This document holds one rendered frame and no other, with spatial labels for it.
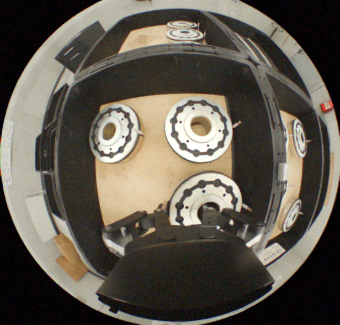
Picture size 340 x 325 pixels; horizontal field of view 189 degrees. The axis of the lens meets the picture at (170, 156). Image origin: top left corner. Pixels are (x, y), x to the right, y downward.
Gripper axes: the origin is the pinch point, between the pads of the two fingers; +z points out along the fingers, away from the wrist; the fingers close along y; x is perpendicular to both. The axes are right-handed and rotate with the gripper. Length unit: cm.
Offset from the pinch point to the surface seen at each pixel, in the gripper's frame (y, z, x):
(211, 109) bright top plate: 4.5, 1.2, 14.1
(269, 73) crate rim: 13.9, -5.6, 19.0
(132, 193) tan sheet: -9.0, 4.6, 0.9
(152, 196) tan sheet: -5.2, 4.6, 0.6
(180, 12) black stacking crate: 4, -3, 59
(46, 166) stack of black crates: -134, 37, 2
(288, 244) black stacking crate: 30.9, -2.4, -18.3
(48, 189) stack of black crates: -120, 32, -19
